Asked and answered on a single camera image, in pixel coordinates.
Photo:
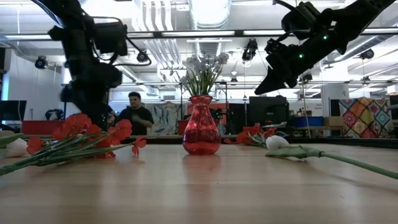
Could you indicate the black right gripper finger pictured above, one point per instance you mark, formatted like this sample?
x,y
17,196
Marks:
x,y
284,81
268,82

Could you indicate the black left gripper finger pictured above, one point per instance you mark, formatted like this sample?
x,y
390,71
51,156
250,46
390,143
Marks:
x,y
101,105
77,99

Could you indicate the large red flower bunch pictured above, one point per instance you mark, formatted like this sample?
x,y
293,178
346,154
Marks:
x,y
74,124

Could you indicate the small red flower bunch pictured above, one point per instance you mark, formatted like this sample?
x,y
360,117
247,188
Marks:
x,y
250,130

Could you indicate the white tulip with green stem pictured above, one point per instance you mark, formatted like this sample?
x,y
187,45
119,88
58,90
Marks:
x,y
276,142
17,148

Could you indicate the red glass vase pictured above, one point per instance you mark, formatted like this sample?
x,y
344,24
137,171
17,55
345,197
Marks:
x,y
201,133

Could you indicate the black ceiling spotlight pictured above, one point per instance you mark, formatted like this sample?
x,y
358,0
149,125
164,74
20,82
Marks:
x,y
41,62
306,76
249,49
367,53
142,56

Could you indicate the large black monitor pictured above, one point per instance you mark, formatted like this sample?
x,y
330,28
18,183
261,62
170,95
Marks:
x,y
267,112

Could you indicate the person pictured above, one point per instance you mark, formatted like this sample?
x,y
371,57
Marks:
x,y
136,116

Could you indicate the blue storage bin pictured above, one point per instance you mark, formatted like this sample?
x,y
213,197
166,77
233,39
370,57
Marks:
x,y
306,122

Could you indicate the small blue round object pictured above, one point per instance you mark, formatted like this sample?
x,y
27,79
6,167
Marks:
x,y
281,134

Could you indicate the brown cardboard box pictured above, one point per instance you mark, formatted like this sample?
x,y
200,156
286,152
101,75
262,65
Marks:
x,y
333,121

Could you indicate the leaf print fabric panel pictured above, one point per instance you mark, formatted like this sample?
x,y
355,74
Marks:
x,y
164,116

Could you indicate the black computer monitor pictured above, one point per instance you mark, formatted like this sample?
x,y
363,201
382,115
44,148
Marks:
x,y
12,110

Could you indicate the colourful patchwork quilt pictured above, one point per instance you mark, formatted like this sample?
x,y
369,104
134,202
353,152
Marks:
x,y
363,118

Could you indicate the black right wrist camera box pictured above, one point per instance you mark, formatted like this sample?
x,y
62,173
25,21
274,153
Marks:
x,y
300,20

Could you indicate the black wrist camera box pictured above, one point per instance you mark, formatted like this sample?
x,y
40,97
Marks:
x,y
300,20
110,39

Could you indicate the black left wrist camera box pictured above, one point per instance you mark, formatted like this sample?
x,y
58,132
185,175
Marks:
x,y
110,39

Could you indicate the black overhead frame bar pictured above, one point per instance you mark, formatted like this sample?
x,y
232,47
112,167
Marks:
x,y
157,34

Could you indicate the black table border rail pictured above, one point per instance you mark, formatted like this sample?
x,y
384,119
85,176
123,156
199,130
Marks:
x,y
357,141

